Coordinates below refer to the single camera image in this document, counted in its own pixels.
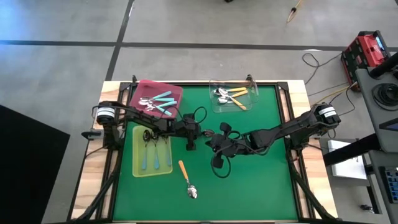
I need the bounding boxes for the yellow floor cable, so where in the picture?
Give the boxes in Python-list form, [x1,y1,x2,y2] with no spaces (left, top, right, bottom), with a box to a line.
[310,81,358,107]

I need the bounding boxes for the yellow plastic bin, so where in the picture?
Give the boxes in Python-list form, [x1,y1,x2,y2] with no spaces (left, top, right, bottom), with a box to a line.
[132,125,174,178]

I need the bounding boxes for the pink plastic bin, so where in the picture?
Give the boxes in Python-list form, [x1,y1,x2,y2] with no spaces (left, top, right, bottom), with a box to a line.
[129,78,183,121]

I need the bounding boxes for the black beam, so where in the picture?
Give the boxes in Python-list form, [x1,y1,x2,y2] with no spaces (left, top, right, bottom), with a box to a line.
[322,133,382,167]

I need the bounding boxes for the dark tablet screen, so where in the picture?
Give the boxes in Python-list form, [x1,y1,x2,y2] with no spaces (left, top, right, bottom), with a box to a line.
[378,117,398,133]

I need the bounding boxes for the black metal table frame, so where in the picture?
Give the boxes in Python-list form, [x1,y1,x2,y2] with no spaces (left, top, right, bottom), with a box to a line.
[67,74,338,224]

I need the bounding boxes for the grey side table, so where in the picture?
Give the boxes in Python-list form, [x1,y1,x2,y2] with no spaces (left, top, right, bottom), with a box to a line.
[355,51,398,153]

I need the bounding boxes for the grey equipment table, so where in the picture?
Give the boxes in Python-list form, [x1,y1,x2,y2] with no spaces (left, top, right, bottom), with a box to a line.
[368,149,398,224]

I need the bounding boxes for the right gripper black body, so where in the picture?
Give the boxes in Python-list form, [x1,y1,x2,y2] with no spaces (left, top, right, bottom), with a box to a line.
[221,136,251,156]

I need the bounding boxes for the clear plastic bin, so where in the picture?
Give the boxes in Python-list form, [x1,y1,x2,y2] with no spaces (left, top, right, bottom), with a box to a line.
[208,77,260,113]

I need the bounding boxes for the yellow cable with black plug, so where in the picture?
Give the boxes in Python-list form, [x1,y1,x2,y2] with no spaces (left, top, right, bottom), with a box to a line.
[287,0,303,24]

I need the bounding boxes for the green table mat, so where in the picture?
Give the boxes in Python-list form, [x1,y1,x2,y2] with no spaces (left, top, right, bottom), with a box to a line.
[112,83,299,222]

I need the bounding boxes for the red and black tool case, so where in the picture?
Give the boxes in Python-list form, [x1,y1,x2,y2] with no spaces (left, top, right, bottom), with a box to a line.
[340,30,392,91]

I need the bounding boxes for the white box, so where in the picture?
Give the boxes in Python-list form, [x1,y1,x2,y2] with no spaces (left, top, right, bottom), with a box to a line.
[327,139,368,181]

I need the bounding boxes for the black keypad with lit keys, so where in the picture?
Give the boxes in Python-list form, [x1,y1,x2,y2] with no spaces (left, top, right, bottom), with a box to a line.
[384,166,398,203]

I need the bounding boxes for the black floor cable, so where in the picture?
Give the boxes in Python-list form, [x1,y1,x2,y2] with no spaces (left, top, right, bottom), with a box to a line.
[302,52,343,86]

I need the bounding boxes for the black panel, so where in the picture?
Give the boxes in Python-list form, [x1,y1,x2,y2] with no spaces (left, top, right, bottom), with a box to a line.
[0,104,71,224]

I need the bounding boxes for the black pole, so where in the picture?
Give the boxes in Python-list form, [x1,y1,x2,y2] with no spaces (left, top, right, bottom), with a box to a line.
[369,51,398,79]

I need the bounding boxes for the small black floor object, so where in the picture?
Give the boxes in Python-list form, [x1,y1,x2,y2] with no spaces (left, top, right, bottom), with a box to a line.
[359,203,375,215]

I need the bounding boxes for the coiled black cable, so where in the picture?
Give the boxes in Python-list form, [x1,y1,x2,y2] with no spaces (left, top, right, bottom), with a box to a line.
[371,82,398,108]

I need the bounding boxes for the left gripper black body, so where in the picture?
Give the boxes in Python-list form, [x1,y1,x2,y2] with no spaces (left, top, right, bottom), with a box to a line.
[174,118,190,138]

